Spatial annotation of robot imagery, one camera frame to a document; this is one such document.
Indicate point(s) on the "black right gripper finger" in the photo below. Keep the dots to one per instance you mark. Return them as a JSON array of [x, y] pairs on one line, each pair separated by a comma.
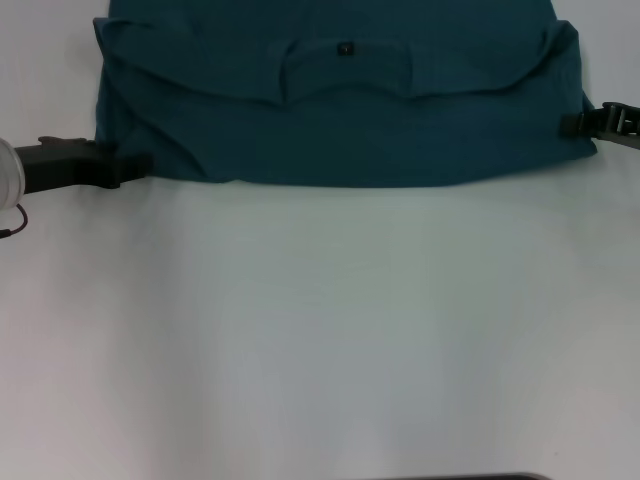
[[605, 125]]

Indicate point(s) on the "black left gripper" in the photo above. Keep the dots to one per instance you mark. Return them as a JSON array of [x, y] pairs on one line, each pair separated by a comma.
[[65, 167]]

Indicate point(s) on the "teal T-shirt with FREE print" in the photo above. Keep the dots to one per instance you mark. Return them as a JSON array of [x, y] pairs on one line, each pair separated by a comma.
[[345, 125]]

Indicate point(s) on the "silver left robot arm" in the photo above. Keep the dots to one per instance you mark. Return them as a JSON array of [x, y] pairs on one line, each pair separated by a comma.
[[10, 175]]

